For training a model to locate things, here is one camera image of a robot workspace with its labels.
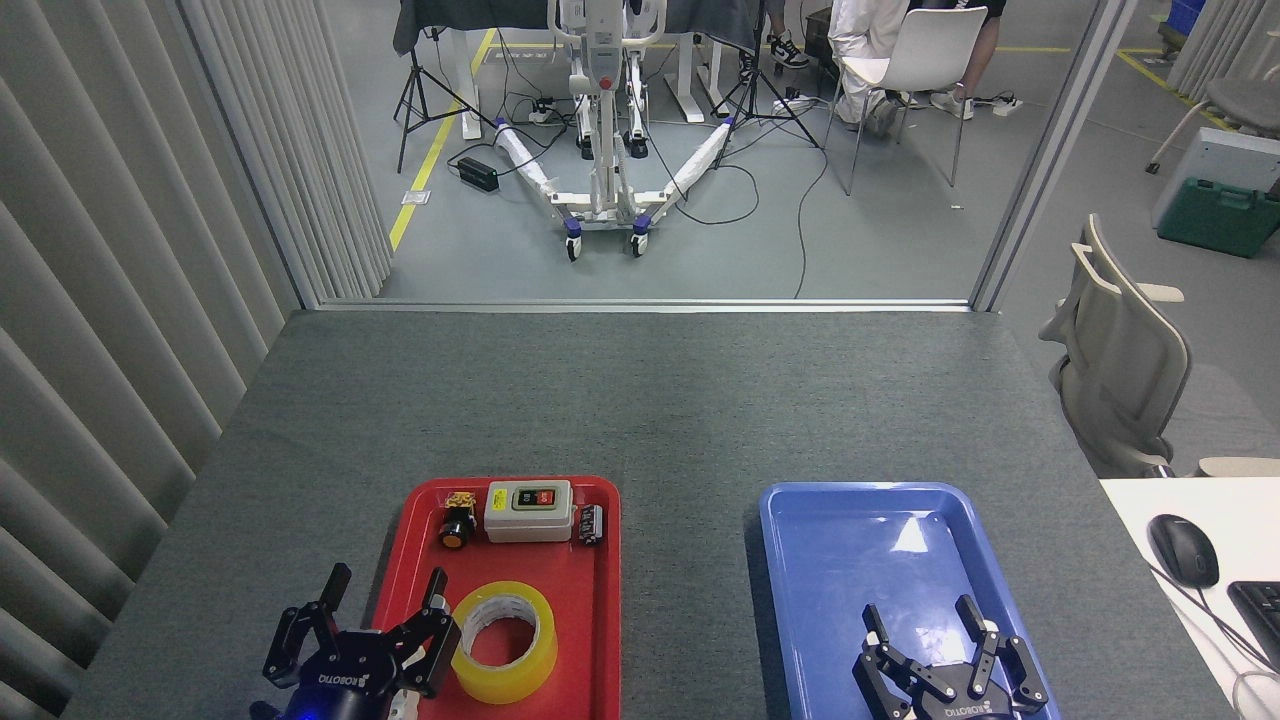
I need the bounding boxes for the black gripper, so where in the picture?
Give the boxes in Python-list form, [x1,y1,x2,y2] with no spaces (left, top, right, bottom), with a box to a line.
[263,563,463,720]
[853,595,1049,720]

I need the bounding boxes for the yellow tape roll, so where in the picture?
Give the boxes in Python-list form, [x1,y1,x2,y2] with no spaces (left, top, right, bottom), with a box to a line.
[450,580,559,705]

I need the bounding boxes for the blue plastic tray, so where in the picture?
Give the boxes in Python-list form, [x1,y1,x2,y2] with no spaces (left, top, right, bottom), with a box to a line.
[758,482,1063,720]

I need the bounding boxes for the black push button orange cap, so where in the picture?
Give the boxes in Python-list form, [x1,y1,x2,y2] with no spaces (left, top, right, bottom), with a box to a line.
[438,491,479,551]

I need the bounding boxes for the red plastic tray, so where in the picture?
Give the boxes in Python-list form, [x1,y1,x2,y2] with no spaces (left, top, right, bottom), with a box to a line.
[372,475,623,720]

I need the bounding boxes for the white desk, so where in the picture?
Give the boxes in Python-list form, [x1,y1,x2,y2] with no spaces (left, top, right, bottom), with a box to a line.
[1100,477,1280,720]

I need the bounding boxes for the black computer mouse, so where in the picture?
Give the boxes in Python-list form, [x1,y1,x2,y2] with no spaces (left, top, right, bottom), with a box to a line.
[1148,513,1221,589]

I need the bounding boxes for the black keyboard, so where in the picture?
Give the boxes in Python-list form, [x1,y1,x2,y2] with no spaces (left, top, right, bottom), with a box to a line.
[1227,580,1280,673]

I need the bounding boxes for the beige office chair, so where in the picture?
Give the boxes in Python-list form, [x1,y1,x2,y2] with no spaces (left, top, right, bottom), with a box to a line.
[1038,213,1193,479]

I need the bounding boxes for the grey vertical blinds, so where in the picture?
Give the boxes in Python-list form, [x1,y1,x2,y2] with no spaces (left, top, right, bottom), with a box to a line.
[0,0,394,720]

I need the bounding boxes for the green plastic case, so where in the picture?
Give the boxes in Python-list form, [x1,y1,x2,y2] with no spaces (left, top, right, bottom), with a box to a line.
[1157,177,1280,259]

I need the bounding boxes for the black tripod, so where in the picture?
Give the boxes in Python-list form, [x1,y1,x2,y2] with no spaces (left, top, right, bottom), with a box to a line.
[712,0,821,171]
[393,25,498,174]

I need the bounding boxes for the grey flat box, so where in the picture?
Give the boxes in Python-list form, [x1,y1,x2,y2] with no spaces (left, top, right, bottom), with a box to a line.
[1150,126,1280,229]

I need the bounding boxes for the white wheeled stand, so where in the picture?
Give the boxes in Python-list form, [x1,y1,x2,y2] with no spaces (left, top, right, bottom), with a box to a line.
[492,0,739,263]

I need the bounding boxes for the white plastic chair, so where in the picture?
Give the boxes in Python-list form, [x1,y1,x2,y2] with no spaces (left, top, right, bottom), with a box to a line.
[822,7,989,196]

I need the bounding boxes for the seated person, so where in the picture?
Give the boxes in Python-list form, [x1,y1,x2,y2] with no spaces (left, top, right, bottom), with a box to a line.
[828,0,913,137]

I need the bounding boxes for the desk with dark cloth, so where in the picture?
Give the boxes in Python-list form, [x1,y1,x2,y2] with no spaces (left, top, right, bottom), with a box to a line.
[393,0,761,139]

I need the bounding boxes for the grey padded chair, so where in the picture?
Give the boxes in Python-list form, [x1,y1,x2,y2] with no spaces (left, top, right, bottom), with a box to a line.
[1145,30,1280,176]

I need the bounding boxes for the blue bin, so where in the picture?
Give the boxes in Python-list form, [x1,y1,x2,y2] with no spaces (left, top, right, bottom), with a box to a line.
[1160,0,1208,41]

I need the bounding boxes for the white two-button switch box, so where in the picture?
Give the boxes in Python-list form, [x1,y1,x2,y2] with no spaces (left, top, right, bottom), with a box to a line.
[484,479,575,544]

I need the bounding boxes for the black mouse cable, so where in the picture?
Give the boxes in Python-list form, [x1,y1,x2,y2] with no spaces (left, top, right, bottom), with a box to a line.
[1148,558,1280,673]

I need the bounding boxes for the silver frame rail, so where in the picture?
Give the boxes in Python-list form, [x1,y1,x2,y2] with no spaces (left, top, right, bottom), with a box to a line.
[318,297,971,313]

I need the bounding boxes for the silver frame post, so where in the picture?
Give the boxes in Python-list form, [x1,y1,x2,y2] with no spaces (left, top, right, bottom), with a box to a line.
[970,0,1141,313]

